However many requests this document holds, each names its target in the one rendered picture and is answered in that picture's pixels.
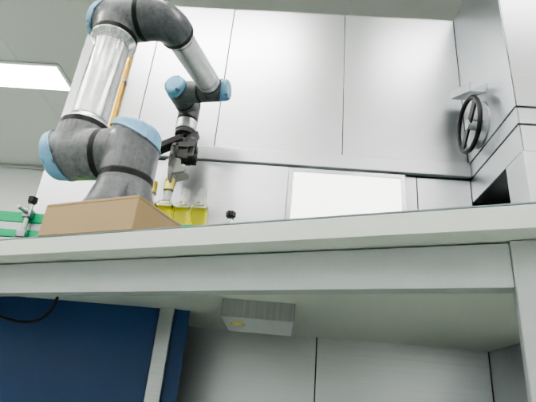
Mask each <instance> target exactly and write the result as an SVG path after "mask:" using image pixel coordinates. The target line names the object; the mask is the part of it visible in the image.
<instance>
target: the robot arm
mask: <svg viewBox="0 0 536 402"><path fill-rule="evenodd" d="M86 21H87V22H88V24H87V30H88V32H89V36H90V37H91V39H92V42H93V44H94V45H93V49H92V52H91V54H90V57H89V60H88V63H87V65H86V68H85V72H84V75H83V77H82V79H81V83H80V86H79V89H78V91H77V95H76V98H75V100H74V102H73V107H72V109H71V112H70V113H66V114H65V115H63V116H62V117H61V119H60V121H59V124H58V126H57V129H56V130H49V131H48V132H45V133H44V134H43V135H42V136H41V139H40V141H39V146H38V151H39V156H40V160H41V164H42V166H43V168H44V169H45V171H46V172H47V173H48V174H49V175H50V176H51V177H53V178H54V179H57V180H62V181H69V182H75V181H86V180H96V182H95V183H94V184H93V186H92V188H91V189H90V191H89V193H88V194H87V196H86V197H85V198H84V199H83V200H82V201H85V200H94V199H108V198H116V197H124V196H131V195H140V196H142V197H143V198H145V199H146V200H147V201H148V202H150V203H151V204H153V202H152V188H153V184H154V180H155V176H156V169H157V164H158V161H159V157H160V155H162V154H164V153H166V152H170V154H169V159H168V168H167V178H168V181H169V183H171V181H172V178H174V179H175V183H176V182H179V181H184V180H187V179H188V178H189V175H188V174H187V173H185V171H186V167H184V166H183V165H181V164H185V166H196V163H197V158H198V152H199V149H198V147H197V144H198V140H199V132H198V131H196V129H197V124H198V119H199V111H200V109H201V103H204V102H220V101H228V100H230V98H231V83H230V81H229V80H228V79H222V78H221V79H219V77H218V75H217V74H216V72H215V71H214V69H213V67H212V66H211V63H210V62H209V61H208V59H207V57H206V55H205V53H204V52H203V50H202V49H201V47H200V45H199V43H198V42H197V41H196V39H195V37H194V29H193V26H192V24H191V23H190V21H189V20H188V18H187V17H186V16H185V14H184V13H183V12H182V11H181V10H179V9H178V8H177V7H176V6H174V5H173V4H172V3H170V2H169V1H167V0H98V1H95V2H94V3H93V4H92V5H91V6H90V7H89V9H88V12H87V16H86ZM147 41H160V42H162V43H163V44H164V46H165V47H166V48H168V49H171V50H172V51H173V53H174V54H175V55H176V57H177V58H178V59H179V61H180V63H181V64H182V65H183V67H184V68H185V69H186V71H187V72H188V74H189V75H190V77H191V79H192V80H193V81H185V80H184V79H183V78H182V77H181V76H178V75H175V76H172V77H169V78H168V79H167V80H166V82H165V84H164V88H165V91H166V92H167V95H168V97H169V98H170V99H171V101H172V103H173V104H174V106H175V107H176V109H177V110H178V116H177V120H176V125H175V135H174V136H173V137H170V138H168V139H166V140H162V139H161V136H160V134H159V133H158V131H157V130H156V129H155V128H153V127H152V126H151V125H150V124H148V123H146V122H144V121H142V120H140V119H137V118H135V117H131V116H118V117H116V118H114V120H113V121H112V122H111V123H110V126H111V127H110V128H109V127H108V125H107V124H108V120H109V117H110V114H111V111H112V107H113V104H114V100H115V98H116V93H117V90H118V88H119V84H120V79H121V77H122V74H123V71H124V67H125V63H126V61H127V58H128V57H131V56H132V55H133V54H134V53H135V52H136V47H137V45H138V43H139V42H147Z"/></svg>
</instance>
